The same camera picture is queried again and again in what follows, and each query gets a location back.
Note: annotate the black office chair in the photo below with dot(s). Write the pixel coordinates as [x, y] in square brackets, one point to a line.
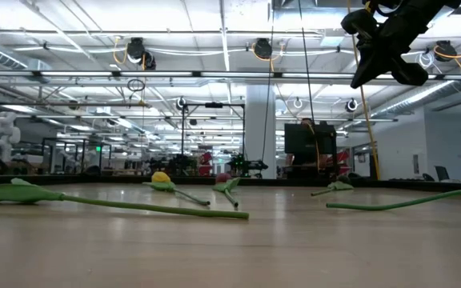
[442, 173]

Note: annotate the white square column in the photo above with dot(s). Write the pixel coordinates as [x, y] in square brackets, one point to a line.
[254, 132]

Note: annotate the red equipment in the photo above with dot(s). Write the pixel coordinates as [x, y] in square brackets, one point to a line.
[342, 158]

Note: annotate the person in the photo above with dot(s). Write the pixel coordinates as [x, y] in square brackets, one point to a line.
[307, 121]

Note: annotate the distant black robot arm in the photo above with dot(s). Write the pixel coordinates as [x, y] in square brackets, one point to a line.
[246, 165]
[182, 164]

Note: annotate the red artificial tulip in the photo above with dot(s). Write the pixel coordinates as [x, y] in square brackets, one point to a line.
[226, 186]

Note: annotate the cream artificial tulip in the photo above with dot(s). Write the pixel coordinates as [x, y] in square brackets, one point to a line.
[22, 194]

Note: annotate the black workstation desk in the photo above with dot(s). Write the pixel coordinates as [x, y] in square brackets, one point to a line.
[306, 168]

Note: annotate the black monitor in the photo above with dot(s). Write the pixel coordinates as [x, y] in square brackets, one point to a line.
[302, 140]

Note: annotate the black gantry frame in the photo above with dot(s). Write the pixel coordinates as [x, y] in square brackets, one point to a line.
[213, 105]

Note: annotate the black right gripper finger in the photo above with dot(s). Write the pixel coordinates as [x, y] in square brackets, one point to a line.
[412, 72]
[372, 62]

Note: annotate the long ceiling light strip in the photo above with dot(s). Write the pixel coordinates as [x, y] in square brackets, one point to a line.
[230, 74]

